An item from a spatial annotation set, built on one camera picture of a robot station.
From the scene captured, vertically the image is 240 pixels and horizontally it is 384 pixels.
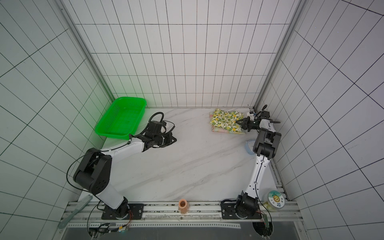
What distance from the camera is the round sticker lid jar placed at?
0.70m

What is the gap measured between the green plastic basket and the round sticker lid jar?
0.89 m

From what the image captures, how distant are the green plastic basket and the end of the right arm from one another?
745 mm

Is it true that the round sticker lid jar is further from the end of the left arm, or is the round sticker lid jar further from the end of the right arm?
the end of the left arm

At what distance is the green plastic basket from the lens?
1.04 m

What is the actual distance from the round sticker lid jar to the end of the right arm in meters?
0.38
